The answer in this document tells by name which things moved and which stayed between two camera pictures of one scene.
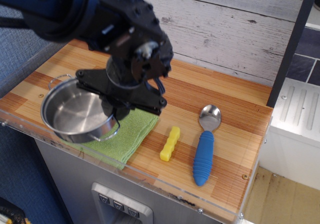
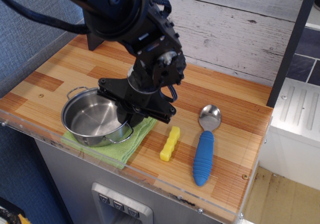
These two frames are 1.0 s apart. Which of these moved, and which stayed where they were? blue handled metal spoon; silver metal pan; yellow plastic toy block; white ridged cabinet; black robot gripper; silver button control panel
Moved: black robot gripper; silver metal pan
Stayed: yellow plastic toy block; silver button control panel; white ridged cabinet; blue handled metal spoon
